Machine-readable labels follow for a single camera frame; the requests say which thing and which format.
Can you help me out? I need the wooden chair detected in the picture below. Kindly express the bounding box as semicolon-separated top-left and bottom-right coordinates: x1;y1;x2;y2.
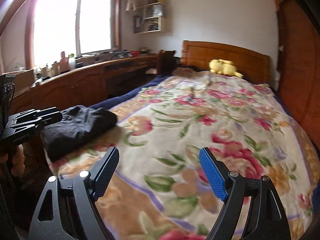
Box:
156;50;176;76

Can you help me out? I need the floral fleece blanket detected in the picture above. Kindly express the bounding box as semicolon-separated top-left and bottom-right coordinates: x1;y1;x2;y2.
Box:
45;68;319;239

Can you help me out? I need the window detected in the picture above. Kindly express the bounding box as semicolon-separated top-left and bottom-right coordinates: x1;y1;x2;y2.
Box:
24;0;121;69

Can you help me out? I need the black jacket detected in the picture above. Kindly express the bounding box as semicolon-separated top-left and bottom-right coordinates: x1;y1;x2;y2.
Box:
41;105;118;162

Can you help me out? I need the wooden bed headboard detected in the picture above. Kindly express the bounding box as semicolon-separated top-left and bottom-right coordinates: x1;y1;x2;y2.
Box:
181;40;271;84

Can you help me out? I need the wooden louvered wardrobe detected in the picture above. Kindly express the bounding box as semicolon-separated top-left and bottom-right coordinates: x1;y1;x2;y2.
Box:
274;0;319;146

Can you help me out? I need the person's left hand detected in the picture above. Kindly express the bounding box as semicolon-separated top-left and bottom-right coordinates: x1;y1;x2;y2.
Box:
11;145;25;177

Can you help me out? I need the long wooden desk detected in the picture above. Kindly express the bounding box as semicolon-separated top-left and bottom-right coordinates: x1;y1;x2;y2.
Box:
9;55;157;115

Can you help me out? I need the red bowl on desk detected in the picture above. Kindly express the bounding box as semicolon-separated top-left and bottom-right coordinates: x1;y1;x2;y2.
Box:
130;50;140;57

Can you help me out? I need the white wall shelf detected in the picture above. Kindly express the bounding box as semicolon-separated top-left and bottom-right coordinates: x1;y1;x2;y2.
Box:
133;0;167;34

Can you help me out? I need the yellow plush toy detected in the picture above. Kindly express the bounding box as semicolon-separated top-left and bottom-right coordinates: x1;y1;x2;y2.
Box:
209;59;243;79

